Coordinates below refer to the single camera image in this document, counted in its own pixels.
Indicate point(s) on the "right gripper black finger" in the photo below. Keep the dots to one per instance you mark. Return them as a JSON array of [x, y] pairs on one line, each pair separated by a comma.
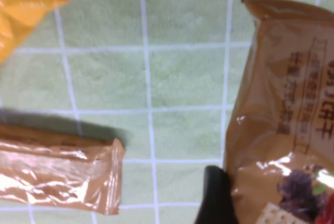
[[216, 203]]

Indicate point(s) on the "brown printed biscuit packet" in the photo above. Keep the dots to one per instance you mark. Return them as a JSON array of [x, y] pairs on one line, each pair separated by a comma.
[[274, 104]]

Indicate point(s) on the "long brown snack packet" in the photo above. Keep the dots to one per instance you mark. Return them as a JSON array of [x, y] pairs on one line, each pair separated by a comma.
[[52, 171]]

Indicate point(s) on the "orange snack packet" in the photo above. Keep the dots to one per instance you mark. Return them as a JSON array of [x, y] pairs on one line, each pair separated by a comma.
[[23, 12]]

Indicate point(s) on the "green checkered tablecloth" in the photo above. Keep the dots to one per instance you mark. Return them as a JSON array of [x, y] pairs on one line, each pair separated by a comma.
[[182, 77]]

